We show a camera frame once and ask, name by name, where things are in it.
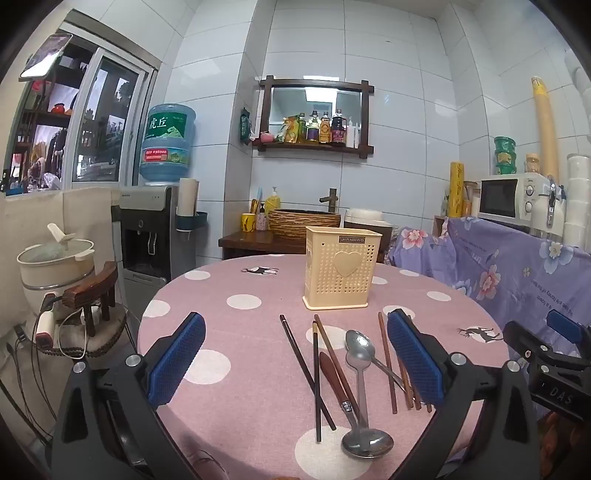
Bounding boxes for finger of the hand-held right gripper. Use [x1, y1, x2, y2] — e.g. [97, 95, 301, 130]
[502, 320, 561, 370]
[546, 309, 591, 358]

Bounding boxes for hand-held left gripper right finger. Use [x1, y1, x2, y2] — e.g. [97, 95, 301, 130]
[387, 308, 541, 480]

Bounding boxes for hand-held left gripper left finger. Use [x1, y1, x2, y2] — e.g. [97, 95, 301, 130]
[51, 311, 207, 480]

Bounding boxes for cream plastic utensil holder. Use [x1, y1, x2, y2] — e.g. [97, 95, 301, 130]
[302, 225, 383, 311]

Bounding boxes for wooden handled metal spoon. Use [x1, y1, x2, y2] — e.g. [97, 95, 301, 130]
[320, 352, 394, 459]

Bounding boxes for dark chopstick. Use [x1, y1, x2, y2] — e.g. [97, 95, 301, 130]
[312, 322, 322, 444]
[279, 314, 337, 432]

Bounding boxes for pink polka dot tablecloth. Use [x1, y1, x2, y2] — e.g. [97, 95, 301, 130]
[137, 253, 504, 480]

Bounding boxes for purple floral cloth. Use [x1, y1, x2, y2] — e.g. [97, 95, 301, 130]
[388, 217, 591, 352]

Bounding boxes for dark wooden chair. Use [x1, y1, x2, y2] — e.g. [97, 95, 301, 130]
[34, 261, 127, 358]

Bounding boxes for stack of white cups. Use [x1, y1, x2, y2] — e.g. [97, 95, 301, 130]
[563, 154, 591, 252]

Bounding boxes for dark wooden washstand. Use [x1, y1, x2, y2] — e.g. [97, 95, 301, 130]
[218, 229, 393, 266]

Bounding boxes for blue cup holder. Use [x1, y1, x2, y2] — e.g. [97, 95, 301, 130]
[175, 211, 208, 232]

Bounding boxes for white microwave oven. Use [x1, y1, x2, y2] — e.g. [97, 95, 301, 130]
[477, 172, 555, 234]

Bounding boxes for white brown rice cooker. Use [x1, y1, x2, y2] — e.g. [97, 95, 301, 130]
[344, 208, 394, 241]

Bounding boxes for cream cooking pot with lid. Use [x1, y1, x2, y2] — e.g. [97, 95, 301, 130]
[17, 223, 95, 291]

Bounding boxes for grey water dispenser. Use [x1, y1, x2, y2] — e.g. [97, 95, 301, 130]
[119, 185, 181, 324]

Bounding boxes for stack of paper cups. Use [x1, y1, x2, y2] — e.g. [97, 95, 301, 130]
[177, 178, 201, 217]

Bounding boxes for short yellow roll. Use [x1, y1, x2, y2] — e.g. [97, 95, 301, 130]
[448, 161, 465, 219]

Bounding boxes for bronze bamboo style faucet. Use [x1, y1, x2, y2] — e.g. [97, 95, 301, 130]
[318, 188, 340, 215]

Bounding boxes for stack of green tubs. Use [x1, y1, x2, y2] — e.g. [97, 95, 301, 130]
[493, 136, 517, 176]

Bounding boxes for tall tan roll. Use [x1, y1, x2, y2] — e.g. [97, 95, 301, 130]
[531, 76, 560, 183]

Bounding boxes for blue water cooler bottle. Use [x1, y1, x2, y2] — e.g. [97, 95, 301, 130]
[139, 103, 197, 185]

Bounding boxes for dark soy sauce bottle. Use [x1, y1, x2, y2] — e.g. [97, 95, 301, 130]
[331, 109, 348, 146]

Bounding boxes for wooden framed mirror shelf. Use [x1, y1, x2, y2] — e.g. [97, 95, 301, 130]
[253, 75, 376, 158]

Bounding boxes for aluminium sliding window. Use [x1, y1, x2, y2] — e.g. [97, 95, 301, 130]
[0, 9, 162, 195]

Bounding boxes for mounted smartphone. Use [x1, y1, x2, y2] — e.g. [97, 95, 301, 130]
[18, 33, 74, 81]

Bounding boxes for black cables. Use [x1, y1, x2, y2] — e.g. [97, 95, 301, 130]
[0, 323, 88, 444]

